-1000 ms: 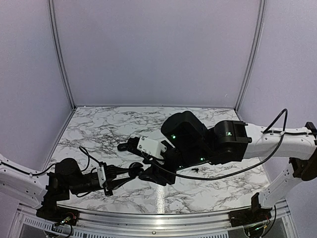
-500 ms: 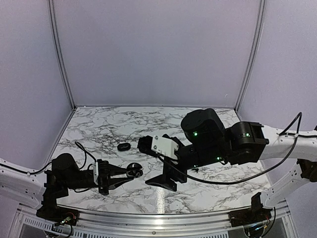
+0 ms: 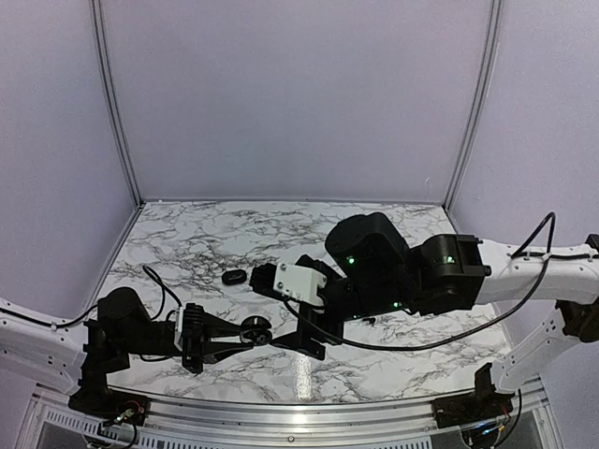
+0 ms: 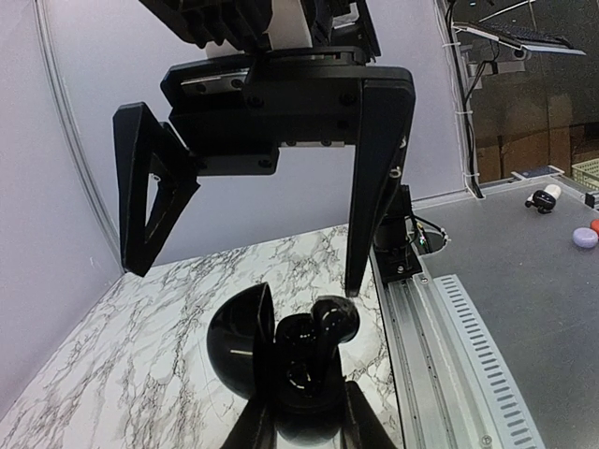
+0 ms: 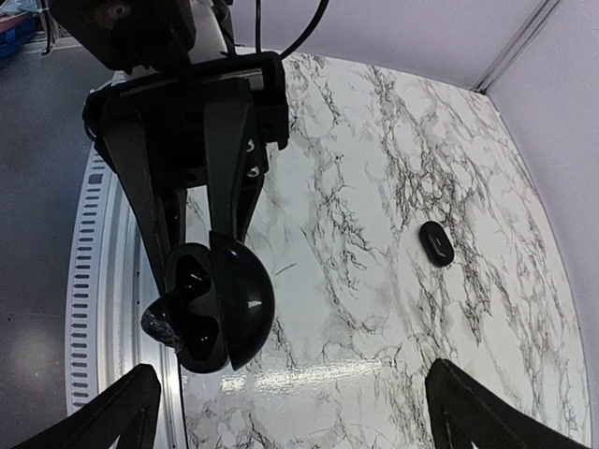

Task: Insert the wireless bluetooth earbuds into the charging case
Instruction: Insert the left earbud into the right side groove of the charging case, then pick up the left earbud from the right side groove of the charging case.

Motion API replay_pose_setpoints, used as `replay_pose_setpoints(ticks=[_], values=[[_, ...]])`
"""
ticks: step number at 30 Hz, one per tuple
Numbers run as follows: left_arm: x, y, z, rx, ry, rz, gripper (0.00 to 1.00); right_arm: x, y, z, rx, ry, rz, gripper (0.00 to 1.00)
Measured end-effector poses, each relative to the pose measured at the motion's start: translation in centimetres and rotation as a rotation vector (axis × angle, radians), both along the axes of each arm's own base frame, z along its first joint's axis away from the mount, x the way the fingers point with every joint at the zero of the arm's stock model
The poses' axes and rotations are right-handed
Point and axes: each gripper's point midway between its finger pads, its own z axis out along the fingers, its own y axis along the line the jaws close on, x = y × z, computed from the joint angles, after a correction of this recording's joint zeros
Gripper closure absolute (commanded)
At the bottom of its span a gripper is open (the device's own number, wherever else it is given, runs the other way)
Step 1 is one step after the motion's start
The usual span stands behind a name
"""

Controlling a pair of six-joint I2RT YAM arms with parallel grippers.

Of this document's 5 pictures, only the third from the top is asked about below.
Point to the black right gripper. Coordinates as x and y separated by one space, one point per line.
309 326

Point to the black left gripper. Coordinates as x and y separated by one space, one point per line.
211 353

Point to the black round disc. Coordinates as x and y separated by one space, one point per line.
256 330

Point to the black earbud charging case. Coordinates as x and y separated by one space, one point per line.
234 277

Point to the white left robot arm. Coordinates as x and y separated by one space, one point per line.
75 356

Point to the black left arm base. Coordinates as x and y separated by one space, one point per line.
100 402

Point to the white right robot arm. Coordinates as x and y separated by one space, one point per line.
378 272

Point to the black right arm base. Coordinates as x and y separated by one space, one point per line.
483 403

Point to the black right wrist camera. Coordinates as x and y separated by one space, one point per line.
262 281

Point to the aluminium front rail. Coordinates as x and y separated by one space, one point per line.
193 423

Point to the right aluminium frame post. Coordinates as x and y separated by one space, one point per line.
483 81

